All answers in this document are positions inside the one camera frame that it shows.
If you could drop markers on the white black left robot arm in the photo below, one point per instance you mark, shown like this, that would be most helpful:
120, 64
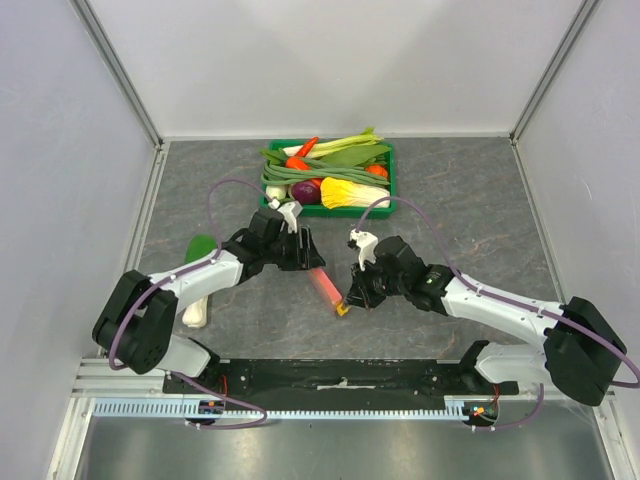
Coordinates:
136, 325

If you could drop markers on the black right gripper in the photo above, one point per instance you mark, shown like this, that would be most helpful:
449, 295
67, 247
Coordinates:
368, 285

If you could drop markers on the orange pumpkin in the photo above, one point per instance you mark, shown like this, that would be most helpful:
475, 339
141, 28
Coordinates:
378, 170

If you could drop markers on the purple onion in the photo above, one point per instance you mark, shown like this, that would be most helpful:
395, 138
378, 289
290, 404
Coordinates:
306, 193

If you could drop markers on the red chili pepper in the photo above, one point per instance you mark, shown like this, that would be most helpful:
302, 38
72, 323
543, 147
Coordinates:
307, 147

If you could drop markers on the pale green celery stalk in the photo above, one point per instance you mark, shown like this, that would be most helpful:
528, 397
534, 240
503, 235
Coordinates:
367, 137

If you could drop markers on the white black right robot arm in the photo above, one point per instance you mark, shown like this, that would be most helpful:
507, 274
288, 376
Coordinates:
570, 346

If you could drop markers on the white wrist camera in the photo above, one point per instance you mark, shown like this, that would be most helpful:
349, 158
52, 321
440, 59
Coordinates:
365, 243
290, 211

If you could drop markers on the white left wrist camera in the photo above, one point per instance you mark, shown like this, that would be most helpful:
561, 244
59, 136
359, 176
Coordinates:
290, 211

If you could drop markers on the pink express box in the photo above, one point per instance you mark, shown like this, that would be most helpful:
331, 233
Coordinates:
325, 286

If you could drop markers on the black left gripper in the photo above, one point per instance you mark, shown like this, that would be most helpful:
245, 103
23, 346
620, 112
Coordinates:
305, 258

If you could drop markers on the large green leaf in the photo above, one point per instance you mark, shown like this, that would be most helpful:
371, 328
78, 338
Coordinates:
355, 155

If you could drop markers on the slotted cable duct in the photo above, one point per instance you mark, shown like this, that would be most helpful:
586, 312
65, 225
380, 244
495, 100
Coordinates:
181, 408

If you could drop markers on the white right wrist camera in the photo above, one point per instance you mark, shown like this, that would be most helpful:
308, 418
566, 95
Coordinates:
365, 243

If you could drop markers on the green long beans bundle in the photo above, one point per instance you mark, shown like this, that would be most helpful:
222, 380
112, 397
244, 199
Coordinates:
280, 175

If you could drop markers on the yellow napa cabbage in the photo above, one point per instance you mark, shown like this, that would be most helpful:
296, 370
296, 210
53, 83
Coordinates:
337, 193

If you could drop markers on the green white bok choy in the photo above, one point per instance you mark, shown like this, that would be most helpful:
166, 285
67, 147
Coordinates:
195, 315

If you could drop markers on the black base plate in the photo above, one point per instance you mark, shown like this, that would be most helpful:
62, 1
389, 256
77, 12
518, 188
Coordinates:
280, 383

